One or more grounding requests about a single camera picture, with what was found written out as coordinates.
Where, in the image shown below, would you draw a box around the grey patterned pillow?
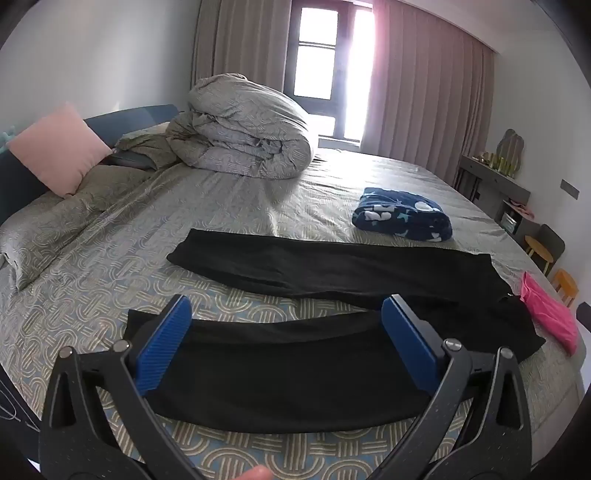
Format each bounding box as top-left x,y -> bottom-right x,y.
113,122 -> 177,169
0,164 -> 151,291

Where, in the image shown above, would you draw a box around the navy printed fleece blanket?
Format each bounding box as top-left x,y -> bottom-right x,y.
352,187 -> 454,242

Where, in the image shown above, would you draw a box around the dark framed window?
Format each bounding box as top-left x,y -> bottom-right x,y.
284,0 -> 377,141

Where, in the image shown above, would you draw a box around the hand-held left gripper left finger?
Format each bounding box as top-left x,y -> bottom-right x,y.
38,294 -> 204,480

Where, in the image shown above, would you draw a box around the yellow stool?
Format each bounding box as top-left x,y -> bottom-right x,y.
525,235 -> 554,274
551,270 -> 579,308

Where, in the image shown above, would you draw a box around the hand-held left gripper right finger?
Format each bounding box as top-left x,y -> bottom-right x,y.
369,294 -> 533,480

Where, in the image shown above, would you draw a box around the blue upholstered headboard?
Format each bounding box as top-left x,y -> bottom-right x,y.
0,104 -> 180,227

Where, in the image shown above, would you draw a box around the cloud shaped mirror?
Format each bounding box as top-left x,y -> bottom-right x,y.
496,129 -> 527,177

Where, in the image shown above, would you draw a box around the pink pillow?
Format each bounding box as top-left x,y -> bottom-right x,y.
7,102 -> 114,198

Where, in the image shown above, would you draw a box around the pink cloth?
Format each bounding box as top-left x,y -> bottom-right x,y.
519,271 -> 581,355

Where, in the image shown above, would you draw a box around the bed with grey patterned sheet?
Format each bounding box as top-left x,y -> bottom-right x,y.
0,122 -> 587,480

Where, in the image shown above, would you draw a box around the black pants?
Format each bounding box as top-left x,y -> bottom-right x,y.
127,228 -> 547,435

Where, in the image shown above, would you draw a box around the beige curtain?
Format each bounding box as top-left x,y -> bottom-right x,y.
189,0 -> 295,93
360,0 -> 498,185

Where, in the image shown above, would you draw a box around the grey rolled duvet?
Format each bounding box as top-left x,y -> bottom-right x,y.
165,73 -> 315,180

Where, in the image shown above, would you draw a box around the dark blue pillow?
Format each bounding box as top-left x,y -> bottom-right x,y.
108,151 -> 155,171

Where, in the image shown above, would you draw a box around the grey dressing table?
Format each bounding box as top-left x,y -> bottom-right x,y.
455,154 -> 532,223

